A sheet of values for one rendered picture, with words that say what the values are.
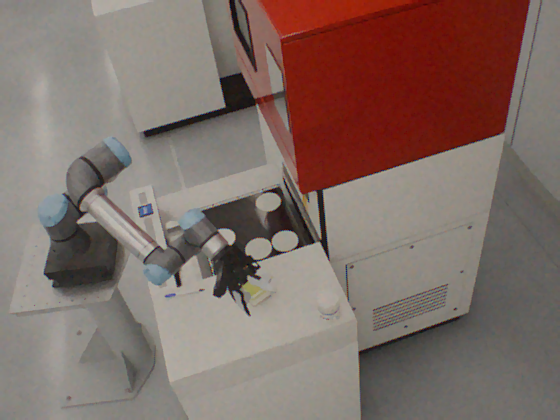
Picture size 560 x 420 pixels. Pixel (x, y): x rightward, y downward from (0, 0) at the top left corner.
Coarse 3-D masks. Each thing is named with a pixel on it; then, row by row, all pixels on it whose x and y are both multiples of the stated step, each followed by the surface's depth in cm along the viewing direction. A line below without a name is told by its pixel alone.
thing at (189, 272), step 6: (174, 234) 241; (192, 258) 232; (186, 264) 230; (192, 264) 230; (198, 264) 232; (180, 270) 229; (186, 270) 229; (192, 270) 228; (198, 270) 228; (180, 276) 227; (186, 276) 227; (192, 276) 226; (198, 276) 226; (186, 282) 225
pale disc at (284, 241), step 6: (276, 234) 233; (282, 234) 233; (288, 234) 232; (294, 234) 232; (276, 240) 231; (282, 240) 231; (288, 240) 230; (294, 240) 230; (276, 246) 229; (282, 246) 229; (288, 246) 228; (294, 246) 228
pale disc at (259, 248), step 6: (252, 240) 232; (258, 240) 232; (264, 240) 231; (246, 246) 231; (252, 246) 230; (258, 246) 230; (264, 246) 229; (270, 246) 229; (246, 252) 229; (252, 252) 228; (258, 252) 228; (264, 252) 228; (258, 258) 226
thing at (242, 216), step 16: (272, 192) 248; (208, 208) 246; (224, 208) 245; (240, 208) 244; (256, 208) 243; (288, 208) 241; (224, 224) 239; (240, 224) 238; (256, 224) 238; (272, 224) 237; (288, 224) 236; (240, 240) 233; (272, 256) 226
